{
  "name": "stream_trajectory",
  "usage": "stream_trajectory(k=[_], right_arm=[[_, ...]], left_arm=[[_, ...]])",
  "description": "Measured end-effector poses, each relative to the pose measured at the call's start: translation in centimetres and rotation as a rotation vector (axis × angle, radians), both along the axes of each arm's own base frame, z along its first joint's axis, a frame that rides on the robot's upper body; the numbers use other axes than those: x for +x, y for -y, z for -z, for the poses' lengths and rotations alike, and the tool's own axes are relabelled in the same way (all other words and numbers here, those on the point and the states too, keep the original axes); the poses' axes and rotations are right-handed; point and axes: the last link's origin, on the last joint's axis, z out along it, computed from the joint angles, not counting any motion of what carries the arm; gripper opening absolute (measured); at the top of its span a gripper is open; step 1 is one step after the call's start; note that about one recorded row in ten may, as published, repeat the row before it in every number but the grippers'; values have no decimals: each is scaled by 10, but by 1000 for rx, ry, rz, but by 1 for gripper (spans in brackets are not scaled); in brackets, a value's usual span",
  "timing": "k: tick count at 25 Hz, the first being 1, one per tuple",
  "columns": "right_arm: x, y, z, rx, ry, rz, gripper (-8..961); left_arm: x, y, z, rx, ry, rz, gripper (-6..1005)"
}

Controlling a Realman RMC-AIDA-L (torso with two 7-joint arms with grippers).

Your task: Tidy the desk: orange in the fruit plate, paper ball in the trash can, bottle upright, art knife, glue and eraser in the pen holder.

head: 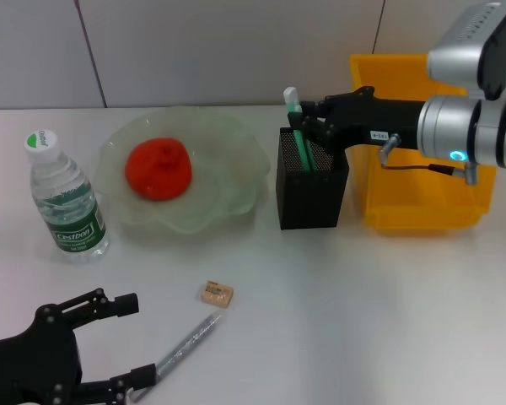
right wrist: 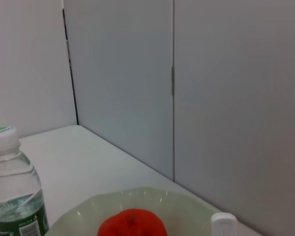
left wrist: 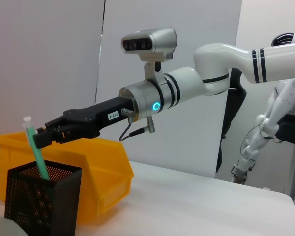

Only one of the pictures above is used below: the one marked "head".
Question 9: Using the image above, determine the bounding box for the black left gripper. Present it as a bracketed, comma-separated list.
[0, 288, 158, 405]

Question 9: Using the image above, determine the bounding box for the yellow plastic storage bin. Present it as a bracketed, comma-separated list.
[347, 53, 498, 232]

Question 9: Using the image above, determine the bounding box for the orange fruit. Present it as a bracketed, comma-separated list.
[124, 138, 194, 203]

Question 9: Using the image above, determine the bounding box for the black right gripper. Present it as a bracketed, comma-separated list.
[288, 86, 427, 155]

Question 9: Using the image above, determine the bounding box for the grey marker pen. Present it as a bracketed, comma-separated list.
[129, 311, 227, 402]

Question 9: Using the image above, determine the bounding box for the black mesh pen holder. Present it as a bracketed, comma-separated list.
[275, 125, 350, 231]

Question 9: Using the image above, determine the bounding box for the clear water bottle green label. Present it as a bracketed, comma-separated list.
[24, 129, 110, 265]

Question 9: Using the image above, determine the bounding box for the pale green glass fruit plate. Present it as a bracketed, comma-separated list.
[93, 105, 272, 235]

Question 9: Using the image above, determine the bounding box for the beige eraser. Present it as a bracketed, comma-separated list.
[200, 280, 235, 311]

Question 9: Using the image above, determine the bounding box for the mint green utility knife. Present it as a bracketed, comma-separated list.
[283, 86, 317, 174]

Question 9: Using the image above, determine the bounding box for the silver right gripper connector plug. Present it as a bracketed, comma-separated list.
[378, 133, 401, 165]

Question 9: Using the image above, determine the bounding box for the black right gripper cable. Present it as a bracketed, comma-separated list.
[381, 161, 478, 186]

